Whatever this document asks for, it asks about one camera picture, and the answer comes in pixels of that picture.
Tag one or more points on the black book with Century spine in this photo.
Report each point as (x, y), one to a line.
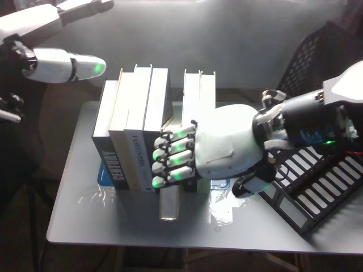
(113, 167)

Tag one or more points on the blue metal bookend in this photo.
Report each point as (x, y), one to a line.
(103, 177)

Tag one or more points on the pale green book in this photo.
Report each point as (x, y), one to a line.
(208, 90)

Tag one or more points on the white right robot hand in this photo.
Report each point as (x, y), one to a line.
(227, 141)

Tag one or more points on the plain cream hardcover book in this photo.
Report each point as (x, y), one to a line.
(168, 204)

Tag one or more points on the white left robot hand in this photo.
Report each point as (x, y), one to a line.
(31, 22)

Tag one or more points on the black slotted file tray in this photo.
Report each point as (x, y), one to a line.
(305, 228)

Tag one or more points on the white backdrop cloth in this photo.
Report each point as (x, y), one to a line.
(198, 34)

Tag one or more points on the beige-spined book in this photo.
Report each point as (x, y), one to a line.
(122, 153)

